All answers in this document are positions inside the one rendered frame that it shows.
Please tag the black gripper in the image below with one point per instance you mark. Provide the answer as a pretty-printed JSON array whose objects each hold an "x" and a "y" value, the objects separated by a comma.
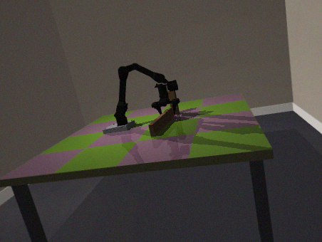
[{"x": 156, "y": 106}]

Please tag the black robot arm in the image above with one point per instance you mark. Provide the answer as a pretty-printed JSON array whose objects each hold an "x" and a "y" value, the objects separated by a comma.
[{"x": 159, "y": 78}]

